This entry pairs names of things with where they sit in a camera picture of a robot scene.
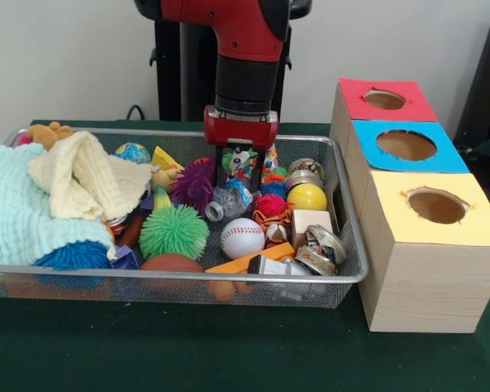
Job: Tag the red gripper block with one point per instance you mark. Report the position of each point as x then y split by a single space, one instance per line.
241 132

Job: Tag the colourful printed wrapper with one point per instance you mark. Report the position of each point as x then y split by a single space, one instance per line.
245 173

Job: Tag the crushed clear plastic bottle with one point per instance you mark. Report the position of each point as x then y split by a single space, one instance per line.
228 202

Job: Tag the cream knitted cloth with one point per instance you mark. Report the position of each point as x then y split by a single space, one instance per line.
85 179

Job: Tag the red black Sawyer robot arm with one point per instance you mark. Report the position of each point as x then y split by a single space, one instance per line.
245 32

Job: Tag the shallow mesh bin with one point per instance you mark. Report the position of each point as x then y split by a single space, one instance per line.
106 134

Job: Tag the wooden box with three holes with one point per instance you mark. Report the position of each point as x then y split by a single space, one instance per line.
424 286

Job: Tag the green spiky monster toy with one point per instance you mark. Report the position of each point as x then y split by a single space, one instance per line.
227 158

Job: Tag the purple spiky monster toy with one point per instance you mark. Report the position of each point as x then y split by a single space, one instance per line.
196 183

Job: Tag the white baseball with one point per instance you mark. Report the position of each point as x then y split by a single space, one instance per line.
243 239

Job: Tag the yellow ball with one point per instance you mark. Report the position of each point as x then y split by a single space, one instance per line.
307 197

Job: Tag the wooden cube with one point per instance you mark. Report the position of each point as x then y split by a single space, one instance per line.
310 222

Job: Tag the green spiky ball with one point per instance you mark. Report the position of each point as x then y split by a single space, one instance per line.
173 232

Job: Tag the crushed silver can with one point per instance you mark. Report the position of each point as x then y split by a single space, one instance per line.
318 253

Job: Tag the light blue knitted cloth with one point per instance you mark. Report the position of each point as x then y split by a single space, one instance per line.
12 220

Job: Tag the black upright stand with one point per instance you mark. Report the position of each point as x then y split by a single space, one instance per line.
486 81

